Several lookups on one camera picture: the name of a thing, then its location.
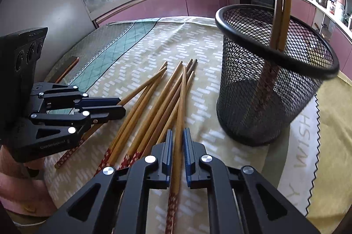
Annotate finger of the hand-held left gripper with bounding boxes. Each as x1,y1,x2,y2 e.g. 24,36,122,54
32,82,122,113
30,106,127,130

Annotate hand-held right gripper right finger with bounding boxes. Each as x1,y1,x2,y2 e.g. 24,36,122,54
183,128,321,234

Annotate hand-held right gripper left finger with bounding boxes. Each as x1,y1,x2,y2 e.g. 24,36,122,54
36,130,174,234

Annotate black mesh utensil holder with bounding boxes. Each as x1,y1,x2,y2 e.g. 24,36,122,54
215,4,340,146

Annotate brown phone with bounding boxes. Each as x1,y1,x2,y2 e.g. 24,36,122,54
55,56,80,84

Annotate pink base cabinets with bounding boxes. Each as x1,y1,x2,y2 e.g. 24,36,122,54
95,0,240,28
290,0,352,80

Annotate yellow cloth with zigzag edge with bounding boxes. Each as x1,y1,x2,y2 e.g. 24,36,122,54
272,69,352,225

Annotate pink jar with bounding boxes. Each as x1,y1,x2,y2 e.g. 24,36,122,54
334,0,348,20

